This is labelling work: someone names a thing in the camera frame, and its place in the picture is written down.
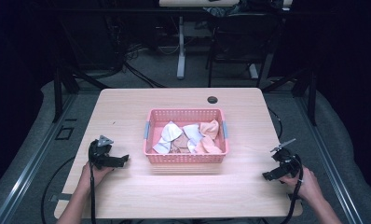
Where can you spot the black chair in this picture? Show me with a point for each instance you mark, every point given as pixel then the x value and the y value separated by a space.
pixel 242 34

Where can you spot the person's left hand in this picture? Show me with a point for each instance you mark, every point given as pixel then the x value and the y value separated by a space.
pixel 92 179

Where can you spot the small white sock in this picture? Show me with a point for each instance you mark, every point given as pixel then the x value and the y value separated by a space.
pixel 191 132

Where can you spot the person's right hand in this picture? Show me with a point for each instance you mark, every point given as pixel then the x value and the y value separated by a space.
pixel 308 186

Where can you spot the aluminium floor rail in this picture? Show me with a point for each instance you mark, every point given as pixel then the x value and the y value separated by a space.
pixel 25 168
pixel 332 161

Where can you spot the brown sock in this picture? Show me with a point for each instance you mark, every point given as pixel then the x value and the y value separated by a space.
pixel 180 143

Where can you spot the white desk leg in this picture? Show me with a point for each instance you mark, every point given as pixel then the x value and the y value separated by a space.
pixel 181 46

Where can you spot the peach sock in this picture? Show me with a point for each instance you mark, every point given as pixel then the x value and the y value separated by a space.
pixel 210 128
pixel 209 146

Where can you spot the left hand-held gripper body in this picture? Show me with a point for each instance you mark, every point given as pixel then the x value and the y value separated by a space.
pixel 99 155

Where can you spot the pink plastic basket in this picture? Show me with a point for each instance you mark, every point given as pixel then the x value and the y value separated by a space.
pixel 186 158

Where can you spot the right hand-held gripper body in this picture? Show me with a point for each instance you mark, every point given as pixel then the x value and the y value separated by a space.
pixel 287 161

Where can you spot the black metal stand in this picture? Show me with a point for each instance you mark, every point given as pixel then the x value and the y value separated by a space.
pixel 58 90
pixel 311 93

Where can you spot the short white desk foot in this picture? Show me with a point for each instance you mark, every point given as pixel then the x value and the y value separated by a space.
pixel 253 71

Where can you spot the large white sock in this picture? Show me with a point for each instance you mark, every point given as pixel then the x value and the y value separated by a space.
pixel 171 132

